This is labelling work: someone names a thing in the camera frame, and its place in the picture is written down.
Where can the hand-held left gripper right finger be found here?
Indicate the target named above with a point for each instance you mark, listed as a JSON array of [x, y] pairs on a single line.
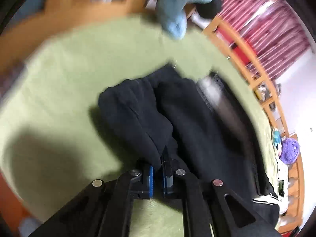
[[165, 180]]

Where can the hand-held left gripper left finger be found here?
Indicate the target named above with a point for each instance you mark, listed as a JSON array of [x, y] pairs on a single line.
[[150, 181]]

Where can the black pants with white waistband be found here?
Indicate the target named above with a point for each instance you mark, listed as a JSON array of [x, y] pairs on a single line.
[[192, 123]]

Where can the red box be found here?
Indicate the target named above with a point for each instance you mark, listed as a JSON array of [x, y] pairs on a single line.
[[237, 49]]

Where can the teal cushion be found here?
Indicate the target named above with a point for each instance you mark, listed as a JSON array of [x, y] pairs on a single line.
[[276, 138]]

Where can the purple plush toy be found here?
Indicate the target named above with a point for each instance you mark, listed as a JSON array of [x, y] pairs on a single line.
[[290, 150]]

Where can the striped red curtain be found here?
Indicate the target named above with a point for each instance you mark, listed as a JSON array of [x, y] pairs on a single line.
[[271, 17]]

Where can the light blue plush toy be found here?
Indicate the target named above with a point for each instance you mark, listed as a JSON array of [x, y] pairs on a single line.
[[172, 9]]

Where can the white printed cloth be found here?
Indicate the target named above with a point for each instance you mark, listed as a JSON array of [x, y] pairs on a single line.
[[282, 177]]

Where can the green blanket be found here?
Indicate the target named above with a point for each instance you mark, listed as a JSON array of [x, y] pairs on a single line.
[[61, 79]]

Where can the wooden bed frame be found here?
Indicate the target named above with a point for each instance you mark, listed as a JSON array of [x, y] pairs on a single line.
[[74, 7]]

